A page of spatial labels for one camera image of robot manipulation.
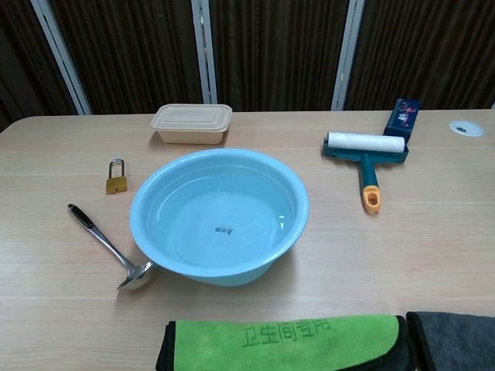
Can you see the grey partition frame post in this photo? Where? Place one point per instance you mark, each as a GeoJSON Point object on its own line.
{"type": "Point", "coordinates": [58, 50]}
{"type": "Point", "coordinates": [203, 50]}
{"type": "Point", "coordinates": [348, 50]}

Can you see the dark blue printed box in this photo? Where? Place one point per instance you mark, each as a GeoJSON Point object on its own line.
{"type": "Point", "coordinates": [404, 116]}

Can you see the dark grey cloth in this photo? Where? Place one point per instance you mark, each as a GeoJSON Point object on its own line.
{"type": "Point", "coordinates": [460, 340]}

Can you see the beige lidded food container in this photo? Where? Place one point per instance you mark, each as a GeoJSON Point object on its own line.
{"type": "Point", "coordinates": [191, 120]}

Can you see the green microfiber cloth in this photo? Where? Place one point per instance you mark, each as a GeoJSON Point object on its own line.
{"type": "Point", "coordinates": [290, 348]}

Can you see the light blue plastic basin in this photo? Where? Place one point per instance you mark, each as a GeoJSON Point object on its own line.
{"type": "Point", "coordinates": [216, 185]}

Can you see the brass padlock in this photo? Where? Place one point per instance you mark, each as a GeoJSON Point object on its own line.
{"type": "Point", "coordinates": [116, 186]}

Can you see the metal ladle black handle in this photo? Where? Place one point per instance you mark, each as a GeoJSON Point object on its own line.
{"type": "Point", "coordinates": [101, 237]}

